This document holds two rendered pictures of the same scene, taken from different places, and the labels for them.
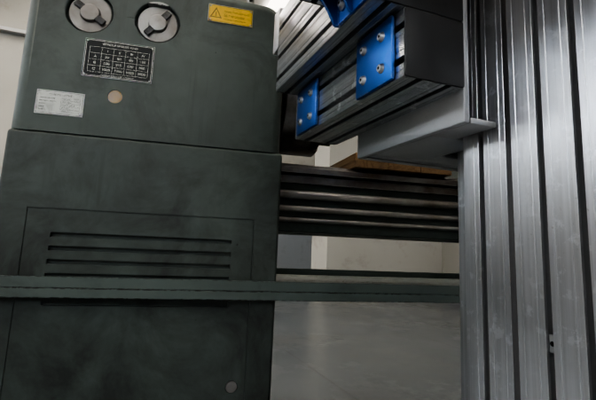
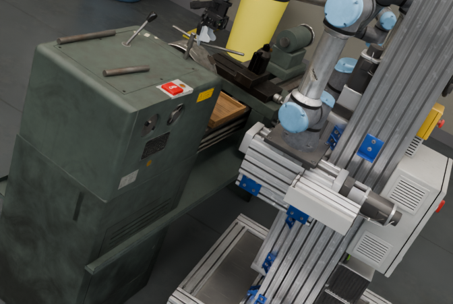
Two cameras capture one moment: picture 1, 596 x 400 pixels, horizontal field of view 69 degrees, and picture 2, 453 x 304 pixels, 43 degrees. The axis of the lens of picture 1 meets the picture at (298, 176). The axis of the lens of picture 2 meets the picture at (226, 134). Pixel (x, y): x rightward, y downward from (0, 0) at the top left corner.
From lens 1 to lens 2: 236 cm
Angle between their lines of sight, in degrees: 65
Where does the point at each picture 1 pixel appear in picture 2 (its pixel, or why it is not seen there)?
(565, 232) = (318, 250)
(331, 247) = not seen: outside the picture
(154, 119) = (160, 164)
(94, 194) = (131, 209)
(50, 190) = (116, 218)
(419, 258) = not seen: outside the picture
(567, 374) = (303, 271)
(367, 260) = not seen: outside the picture
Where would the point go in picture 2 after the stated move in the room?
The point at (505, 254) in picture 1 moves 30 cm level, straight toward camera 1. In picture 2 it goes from (300, 245) to (327, 297)
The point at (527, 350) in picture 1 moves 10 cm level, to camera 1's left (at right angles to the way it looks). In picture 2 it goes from (296, 264) to (282, 271)
